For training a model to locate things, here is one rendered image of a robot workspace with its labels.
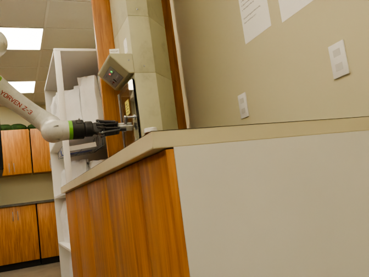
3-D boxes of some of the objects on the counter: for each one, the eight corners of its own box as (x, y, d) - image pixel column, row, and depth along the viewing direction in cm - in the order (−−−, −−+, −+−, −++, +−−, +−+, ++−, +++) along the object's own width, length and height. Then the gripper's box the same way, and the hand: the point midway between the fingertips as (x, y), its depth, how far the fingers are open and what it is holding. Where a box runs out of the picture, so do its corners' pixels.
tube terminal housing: (171, 169, 238) (155, 40, 248) (193, 162, 209) (173, 17, 219) (129, 173, 229) (113, 39, 239) (145, 167, 199) (127, 15, 209)
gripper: (87, 131, 193) (137, 128, 202) (81, 114, 204) (128, 112, 213) (86, 144, 197) (135, 140, 206) (81, 127, 208) (127, 124, 217)
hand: (125, 126), depth 208 cm, fingers closed, pressing on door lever
